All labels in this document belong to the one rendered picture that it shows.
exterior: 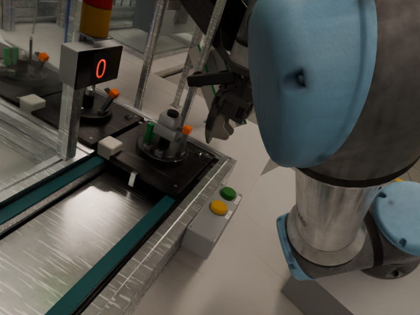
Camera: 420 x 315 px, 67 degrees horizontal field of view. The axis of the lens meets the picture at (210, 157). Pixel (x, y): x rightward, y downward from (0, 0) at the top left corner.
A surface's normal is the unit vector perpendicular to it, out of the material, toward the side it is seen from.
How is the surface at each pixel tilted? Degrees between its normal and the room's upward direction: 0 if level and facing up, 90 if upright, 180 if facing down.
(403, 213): 38
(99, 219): 0
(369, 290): 44
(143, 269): 0
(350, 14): 58
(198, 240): 90
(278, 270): 0
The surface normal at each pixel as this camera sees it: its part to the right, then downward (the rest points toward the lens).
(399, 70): -0.02, 0.40
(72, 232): 0.32, -0.80
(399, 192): -0.10, -0.46
